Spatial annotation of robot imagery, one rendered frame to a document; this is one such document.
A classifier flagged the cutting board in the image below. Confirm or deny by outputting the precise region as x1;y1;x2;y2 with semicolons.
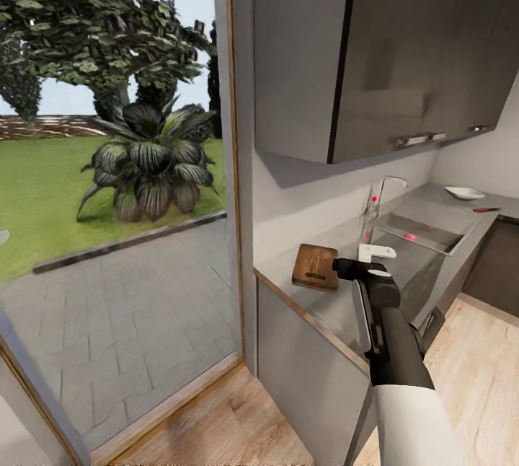
291;242;341;290

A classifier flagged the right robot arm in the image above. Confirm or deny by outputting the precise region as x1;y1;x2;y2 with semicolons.
332;243;469;466

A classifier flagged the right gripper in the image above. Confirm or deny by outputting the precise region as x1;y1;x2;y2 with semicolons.
332;258;386;281

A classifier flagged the bowl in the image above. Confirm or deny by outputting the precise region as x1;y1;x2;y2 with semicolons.
445;186;484;201

